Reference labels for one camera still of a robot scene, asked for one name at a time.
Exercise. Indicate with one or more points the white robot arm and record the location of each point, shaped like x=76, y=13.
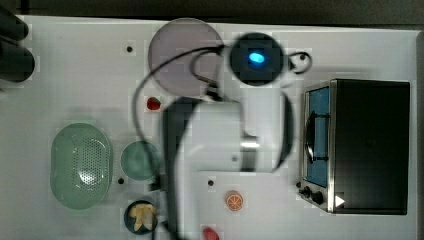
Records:
x=245, y=126

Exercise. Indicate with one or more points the green oval strainer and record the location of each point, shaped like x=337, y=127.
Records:
x=81, y=166

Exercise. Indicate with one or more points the red strawberry toy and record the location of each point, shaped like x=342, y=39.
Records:
x=153, y=104

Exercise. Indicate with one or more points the orange slice toy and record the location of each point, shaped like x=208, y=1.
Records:
x=234, y=200

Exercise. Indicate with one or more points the teal green mug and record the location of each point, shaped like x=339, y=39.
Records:
x=140, y=161

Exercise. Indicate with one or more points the grey round plate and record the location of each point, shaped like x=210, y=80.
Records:
x=178, y=39

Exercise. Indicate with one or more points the pink strawberry toy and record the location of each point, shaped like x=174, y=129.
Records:
x=210, y=234

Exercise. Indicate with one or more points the peeled banana toy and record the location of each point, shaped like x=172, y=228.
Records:
x=144, y=215

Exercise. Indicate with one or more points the blue bowl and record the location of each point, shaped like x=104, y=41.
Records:
x=128, y=221

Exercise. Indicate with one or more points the black cylindrical holder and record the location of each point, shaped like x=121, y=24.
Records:
x=11, y=26
x=16, y=63

